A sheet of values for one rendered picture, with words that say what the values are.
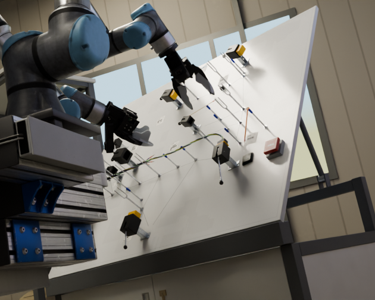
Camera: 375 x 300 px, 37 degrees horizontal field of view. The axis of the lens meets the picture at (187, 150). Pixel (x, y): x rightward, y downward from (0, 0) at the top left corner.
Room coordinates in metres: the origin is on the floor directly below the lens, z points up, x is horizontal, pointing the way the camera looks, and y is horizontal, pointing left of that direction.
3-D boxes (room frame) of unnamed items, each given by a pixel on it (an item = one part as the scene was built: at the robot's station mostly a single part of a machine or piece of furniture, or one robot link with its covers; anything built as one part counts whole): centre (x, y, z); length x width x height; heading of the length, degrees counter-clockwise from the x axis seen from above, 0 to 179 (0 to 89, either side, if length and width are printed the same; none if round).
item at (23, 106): (1.28, 0.34, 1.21); 0.15 x 0.15 x 0.10
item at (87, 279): (2.01, 0.22, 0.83); 1.18 x 0.05 x 0.06; 49
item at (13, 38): (1.28, 0.33, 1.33); 0.13 x 0.12 x 0.14; 67
